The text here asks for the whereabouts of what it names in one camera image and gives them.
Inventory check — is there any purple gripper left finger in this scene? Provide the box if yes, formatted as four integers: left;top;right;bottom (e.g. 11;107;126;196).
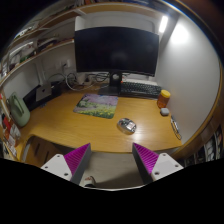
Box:
42;143;91;185

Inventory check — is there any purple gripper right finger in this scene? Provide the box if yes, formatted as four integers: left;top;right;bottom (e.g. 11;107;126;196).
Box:
132;143;182;184

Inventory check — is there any transparent silver computer mouse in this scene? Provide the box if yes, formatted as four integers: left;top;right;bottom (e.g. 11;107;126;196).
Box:
117;118;137;134

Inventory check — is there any floral mouse pad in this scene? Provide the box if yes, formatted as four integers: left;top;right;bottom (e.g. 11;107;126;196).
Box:
74;94;118;119

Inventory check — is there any wooden chair under desk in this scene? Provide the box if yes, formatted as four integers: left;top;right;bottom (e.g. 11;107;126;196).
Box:
20;134;61;168

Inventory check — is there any small grey earbuds case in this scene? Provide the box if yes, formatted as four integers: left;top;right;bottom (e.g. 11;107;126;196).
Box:
160;108;169;116

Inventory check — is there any orange jar with yellow lid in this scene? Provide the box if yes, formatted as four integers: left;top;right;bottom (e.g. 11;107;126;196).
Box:
157;89;171;108

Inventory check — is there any black box under mini computer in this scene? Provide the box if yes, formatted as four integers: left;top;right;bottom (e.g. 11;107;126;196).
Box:
23;82;61;111

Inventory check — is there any silver mini computer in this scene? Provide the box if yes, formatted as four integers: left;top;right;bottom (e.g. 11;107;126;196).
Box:
36;84;52;101

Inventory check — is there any black mechanical keyboard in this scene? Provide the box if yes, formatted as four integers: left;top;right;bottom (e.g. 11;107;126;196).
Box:
120;82;161;99

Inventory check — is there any black monitor stand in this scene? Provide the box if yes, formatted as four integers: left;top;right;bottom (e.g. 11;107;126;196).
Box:
98;72;122;96

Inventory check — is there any black computer monitor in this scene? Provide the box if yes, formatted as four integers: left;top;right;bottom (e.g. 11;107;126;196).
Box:
74;26;159;76

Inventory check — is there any white ceiling light strip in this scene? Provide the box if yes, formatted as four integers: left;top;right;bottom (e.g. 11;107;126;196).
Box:
159;16;168;33

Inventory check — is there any wooden wall shelf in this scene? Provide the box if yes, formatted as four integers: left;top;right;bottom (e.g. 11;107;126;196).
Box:
0;0;163;86

